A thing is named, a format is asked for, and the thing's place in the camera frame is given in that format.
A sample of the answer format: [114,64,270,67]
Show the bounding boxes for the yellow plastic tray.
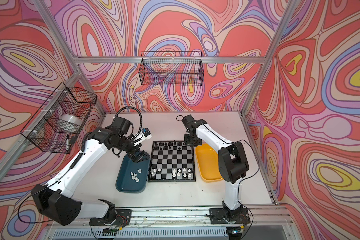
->
[195,144,223,183]

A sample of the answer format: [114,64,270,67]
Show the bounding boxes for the silver tape roll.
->
[60,114,82,126]

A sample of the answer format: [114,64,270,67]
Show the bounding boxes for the black wire basket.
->
[139,51,204,86]
[21,83,97,154]

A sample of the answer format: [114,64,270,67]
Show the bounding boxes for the teal plastic tray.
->
[116,155,150,194]

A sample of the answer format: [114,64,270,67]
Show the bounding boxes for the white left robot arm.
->
[31,126,152,226]

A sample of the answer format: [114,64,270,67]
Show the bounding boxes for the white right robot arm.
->
[181,115,250,222]

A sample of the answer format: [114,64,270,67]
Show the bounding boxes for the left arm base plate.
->
[89,209,132,227]

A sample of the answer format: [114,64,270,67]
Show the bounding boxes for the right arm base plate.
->
[206,207,251,226]

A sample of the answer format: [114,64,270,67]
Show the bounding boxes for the black wire basket back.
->
[139,51,204,86]

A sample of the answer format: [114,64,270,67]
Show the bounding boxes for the black white chess board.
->
[148,141,196,182]

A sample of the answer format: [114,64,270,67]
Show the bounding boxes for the black wire basket left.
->
[21,83,97,154]

